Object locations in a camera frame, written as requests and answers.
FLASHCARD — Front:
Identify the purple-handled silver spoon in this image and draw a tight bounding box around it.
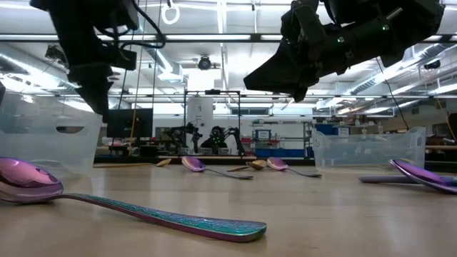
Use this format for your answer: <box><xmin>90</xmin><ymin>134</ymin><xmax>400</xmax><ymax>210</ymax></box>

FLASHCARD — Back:
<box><xmin>358</xmin><ymin>174</ymin><xmax>457</xmax><ymax>185</ymax></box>

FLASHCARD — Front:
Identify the white hanging ring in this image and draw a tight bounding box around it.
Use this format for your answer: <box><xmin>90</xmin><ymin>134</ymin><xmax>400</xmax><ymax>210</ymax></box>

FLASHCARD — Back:
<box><xmin>160</xmin><ymin>3</ymin><xmax>181</xmax><ymax>26</ymax></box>

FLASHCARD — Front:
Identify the iridescent rainbow spoon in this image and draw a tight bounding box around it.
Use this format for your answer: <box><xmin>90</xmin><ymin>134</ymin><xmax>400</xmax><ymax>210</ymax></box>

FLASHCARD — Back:
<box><xmin>0</xmin><ymin>156</ymin><xmax>268</xmax><ymax>243</ymax></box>
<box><xmin>266</xmin><ymin>156</ymin><xmax>323</xmax><ymax>178</ymax></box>
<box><xmin>181</xmin><ymin>155</ymin><xmax>254</xmax><ymax>181</ymax></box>
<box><xmin>388</xmin><ymin>158</ymin><xmax>457</xmax><ymax>196</ymax></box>

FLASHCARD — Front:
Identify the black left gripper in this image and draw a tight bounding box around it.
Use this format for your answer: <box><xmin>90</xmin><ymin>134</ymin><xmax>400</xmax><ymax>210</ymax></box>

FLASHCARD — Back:
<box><xmin>49</xmin><ymin>14</ymin><xmax>119</xmax><ymax>122</ymax></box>

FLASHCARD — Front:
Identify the blue storage bin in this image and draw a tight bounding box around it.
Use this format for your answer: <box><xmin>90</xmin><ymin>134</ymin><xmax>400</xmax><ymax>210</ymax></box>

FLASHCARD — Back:
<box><xmin>315</xmin><ymin>123</ymin><xmax>338</xmax><ymax>136</ymax></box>
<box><xmin>255</xmin><ymin>148</ymin><xmax>307</xmax><ymax>158</ymax></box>

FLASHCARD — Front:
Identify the wooden spoon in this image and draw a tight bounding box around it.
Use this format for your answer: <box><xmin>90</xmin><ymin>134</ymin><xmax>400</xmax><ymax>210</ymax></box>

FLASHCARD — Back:
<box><xmin>93</xmin><ymin>158</ymin><xmax>173</xmax><ymax>168</ymax></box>

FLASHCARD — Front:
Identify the gold spoon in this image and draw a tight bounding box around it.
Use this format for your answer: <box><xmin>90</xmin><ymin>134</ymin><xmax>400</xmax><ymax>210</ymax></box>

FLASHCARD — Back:
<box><xmin>226</xmin><ymin>159</ymin><xmax>268</xmax><ymax>173</ymax></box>

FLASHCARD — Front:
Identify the black overhead camera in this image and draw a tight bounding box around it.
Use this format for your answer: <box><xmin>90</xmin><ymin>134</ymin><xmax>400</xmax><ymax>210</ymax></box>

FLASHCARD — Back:
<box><xmin>197</xmin><ymin>55</ymin><xmax>214</xmax><ymax>71</ymax></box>

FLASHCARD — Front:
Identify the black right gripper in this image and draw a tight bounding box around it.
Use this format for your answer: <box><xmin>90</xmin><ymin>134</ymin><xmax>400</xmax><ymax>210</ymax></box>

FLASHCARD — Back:
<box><xmin>243</xmin><ymin>24</ymin><xmax>361</xmax><ymax>103</ymax></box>

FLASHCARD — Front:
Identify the white round column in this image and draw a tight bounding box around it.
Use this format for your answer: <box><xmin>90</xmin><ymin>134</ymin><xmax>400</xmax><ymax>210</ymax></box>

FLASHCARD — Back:
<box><xmin>186</xmin><ymin>95</ymin><xmax>214</xmax><ymax>147</ymax></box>

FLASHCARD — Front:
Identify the clear plastic bin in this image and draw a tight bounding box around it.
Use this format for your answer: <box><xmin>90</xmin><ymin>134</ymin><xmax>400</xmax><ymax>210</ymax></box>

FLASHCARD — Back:
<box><xmin>311</xmin><ymin>126</ymin><xmax>427</xmax><ymax>171</ymax></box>
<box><xmin>0</xmin><ymin>91</ymin><xmax>104</xmax><ymax>176</ymax></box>

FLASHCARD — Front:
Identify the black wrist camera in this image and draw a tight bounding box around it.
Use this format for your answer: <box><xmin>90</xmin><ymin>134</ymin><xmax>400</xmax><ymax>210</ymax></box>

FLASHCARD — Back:
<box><xmin>281</xmin><ymin>0</ymin><xmax>326</xmax><ymax>47</ymax></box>
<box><xmin>110</xmin><ymin>48</ymin><xmax>139</xmax><ymax>71</ymax></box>

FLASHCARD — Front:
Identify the black computer monitor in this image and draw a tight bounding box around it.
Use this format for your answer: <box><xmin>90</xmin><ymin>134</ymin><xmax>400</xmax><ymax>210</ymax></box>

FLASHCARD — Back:
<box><xmin>106</xmin><ymin>108</ymin><xmax>154</xmax><ymax>139</ymax></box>

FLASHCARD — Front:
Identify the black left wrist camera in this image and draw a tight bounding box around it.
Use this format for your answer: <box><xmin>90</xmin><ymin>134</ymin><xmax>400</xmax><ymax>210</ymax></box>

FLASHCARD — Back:
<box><xmin>110</xmin><ymin>48</ymin><xmax>139</xmax><ymax>71</ymax></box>

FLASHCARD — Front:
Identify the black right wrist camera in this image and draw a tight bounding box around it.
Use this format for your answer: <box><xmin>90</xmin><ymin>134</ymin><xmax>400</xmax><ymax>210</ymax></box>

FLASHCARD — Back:
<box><xmin>281</xmin><ymin>0</ymin><xmax>326</xmax><ymax>47</ymax></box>

